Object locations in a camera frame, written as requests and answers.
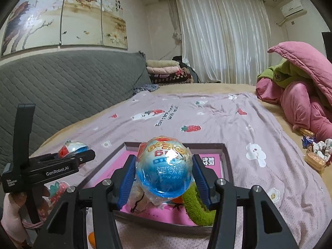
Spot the grey-blue knitted cloth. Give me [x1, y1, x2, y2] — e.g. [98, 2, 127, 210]
[133, 83, 160, 96]

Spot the white curtain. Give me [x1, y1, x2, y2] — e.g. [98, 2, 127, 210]
[167, 0, 267, 85]

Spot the blue candy wrapper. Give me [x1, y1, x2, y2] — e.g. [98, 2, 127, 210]
[301, 135, 315, 148]

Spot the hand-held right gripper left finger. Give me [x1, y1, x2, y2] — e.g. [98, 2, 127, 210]
[35, 155, 138, 249]

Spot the beige folded blanket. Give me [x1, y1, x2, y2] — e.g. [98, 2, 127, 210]
[146, 60, 181, 69]

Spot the white air conditioner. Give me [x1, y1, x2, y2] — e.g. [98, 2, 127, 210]
[280, 0, 308, 17]

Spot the pink folded blanket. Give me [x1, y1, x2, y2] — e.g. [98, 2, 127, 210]
[146, 66, 182, 75]

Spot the black screen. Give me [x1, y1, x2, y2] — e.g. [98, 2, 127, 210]
[322, 32, 332, 57]

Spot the green fuzzy ring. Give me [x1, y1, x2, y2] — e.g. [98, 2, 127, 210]
[182, 184, 217, 227]

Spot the red white blue snack packet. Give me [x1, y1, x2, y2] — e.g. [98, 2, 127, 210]
[58, 140, 90, 159]

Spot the pink book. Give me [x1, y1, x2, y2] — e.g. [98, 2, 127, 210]
[92, 148, 223, 226]

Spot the wafer biscuit stick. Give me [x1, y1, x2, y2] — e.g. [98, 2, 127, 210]
[298, 127, 315, 138]

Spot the grey quilted headboard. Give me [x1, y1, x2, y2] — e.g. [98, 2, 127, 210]
[0, 50, 152, 159]

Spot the pink printed blanket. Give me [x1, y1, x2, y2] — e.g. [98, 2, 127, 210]
[28, 92, 327, 249]

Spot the dark clothing pile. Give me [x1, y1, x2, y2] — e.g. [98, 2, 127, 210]
[172, 56, 200, 83]

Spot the grey cardboard box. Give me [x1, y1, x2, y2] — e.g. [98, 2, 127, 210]
[78, 141, 232, 235]

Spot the green garment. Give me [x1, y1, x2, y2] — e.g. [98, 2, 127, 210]
[257, 58, 332, 104]

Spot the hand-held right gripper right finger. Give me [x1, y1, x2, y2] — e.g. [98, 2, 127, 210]
[191, 154, 299, 249]

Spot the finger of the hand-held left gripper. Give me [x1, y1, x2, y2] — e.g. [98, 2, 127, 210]
[56, 149, 96, 166]
[29, 153, 61, 162]

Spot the person's left hand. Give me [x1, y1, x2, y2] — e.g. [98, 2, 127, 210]
[12, 185, 51, 217]

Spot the pink and green quilt pile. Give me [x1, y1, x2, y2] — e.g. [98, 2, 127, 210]
[255, 41, 332, 142]

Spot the floral painted wall panel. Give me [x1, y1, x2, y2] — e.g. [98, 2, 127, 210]
[0, 0, 129, 57]

